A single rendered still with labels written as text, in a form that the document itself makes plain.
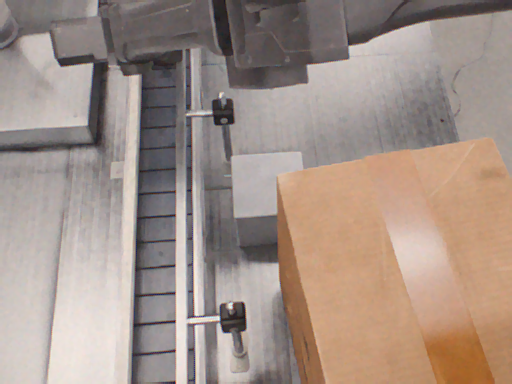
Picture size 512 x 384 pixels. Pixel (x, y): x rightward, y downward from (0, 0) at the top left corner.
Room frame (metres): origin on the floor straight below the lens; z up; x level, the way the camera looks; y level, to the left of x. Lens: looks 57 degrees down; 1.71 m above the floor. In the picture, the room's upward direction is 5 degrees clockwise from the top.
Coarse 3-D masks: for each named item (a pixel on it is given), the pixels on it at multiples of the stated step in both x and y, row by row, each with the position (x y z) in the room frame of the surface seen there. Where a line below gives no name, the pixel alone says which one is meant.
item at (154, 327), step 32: (160, 96) 0.65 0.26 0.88; (160, 128) 0.59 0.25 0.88; (160, 160) 0.53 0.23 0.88; (160, 192) 0.48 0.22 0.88; (160, 224) 0.43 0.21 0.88; (160, 256) 0.38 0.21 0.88; (192, 256) 0.38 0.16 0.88; (160, 288) 0.33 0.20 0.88; (192, 288) 0.34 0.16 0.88; (160, 320) 0.29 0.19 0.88; (160, 352) 0.25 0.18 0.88; (192, 352) 0.25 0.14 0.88
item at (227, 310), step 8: (224, 304) 0.28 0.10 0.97; (232, 304) 0.27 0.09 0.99; (240, 304) 0.28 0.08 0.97; (224, 312) 0.27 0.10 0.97; (232, 312) 0.27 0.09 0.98; (240, 312) 0.28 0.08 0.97; (192, 320) 0.26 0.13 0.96; (200, 320) 0.27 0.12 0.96; (208, 320) 0.27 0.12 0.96; (216, 320) 0.27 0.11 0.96; (224, 320) 0.27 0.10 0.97; (232, 320) 0.27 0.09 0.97; (240, 320) 0.27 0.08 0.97; (224, 328) 0.26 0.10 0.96; (232, 328) 0.26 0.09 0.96; (240, 328) 0.26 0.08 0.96; (232, 336) 0.27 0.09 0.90; (240, 336) 0.27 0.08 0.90; (240, 344) 0.27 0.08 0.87; (240, 352) 0.27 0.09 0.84
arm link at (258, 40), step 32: (256, 0) 0.31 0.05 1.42; (288, 0) 0.29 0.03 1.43; (320, 0) 0.27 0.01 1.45; (352, 0) 0.28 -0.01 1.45; (384, 0) 0.28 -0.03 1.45; (416, 0) 0.29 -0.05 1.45; (448, 0) 0.29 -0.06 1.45; (480, 0) 0.29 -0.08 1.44; (256, 32) 0.29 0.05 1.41; (288, 32) 0.27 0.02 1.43; (320, 32) 0.26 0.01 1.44; (352, 32) 0.26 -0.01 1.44; (384, 32) 0.27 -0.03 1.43; (256, 64) 0.28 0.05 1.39; (288, 64) 0.26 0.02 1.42
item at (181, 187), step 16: (176, 64) 0.64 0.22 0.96; (176, 80) 0.61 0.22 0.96; (176, 96) 0.58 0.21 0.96; (176, 112) 0.56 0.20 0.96; (176, 128) 0.53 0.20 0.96; (176, 144) 0.50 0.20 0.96; (176, 160) 0.48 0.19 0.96; (176, 176) 0.45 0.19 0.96; (176, 192) 0.43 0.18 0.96; (176, 208) 0.41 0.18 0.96; (176, 224) 0.39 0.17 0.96; (176, 240) 0.36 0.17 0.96; (176, 256) 0.34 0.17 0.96; (176, 272) 0.32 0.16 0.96; (176, 288) 0.30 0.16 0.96; (176, 304) 0.28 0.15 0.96; (176, 320) 0.26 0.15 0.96; (176, 336) 0.24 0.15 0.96; (176, 352) 0.23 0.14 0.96; (176, 368) 0.21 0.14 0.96
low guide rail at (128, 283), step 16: (128, 160) 0.50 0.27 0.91; (128, 176) 0.48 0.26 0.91; (128, 192) 0.45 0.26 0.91; (128, 208) 0.43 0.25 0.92; (128, 224) 0.40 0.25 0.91; (128, 240) 0.38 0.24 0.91; (128, 256) 0.36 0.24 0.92; (128, 272) 0.34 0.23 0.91; (128, 288) 0.32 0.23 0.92; (128, 304) 0.29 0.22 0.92; (128, 320) 0.27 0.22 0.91; (128, 336) 0.25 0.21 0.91; (128, 352) 0.24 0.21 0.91; (128, 368) 0.22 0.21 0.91
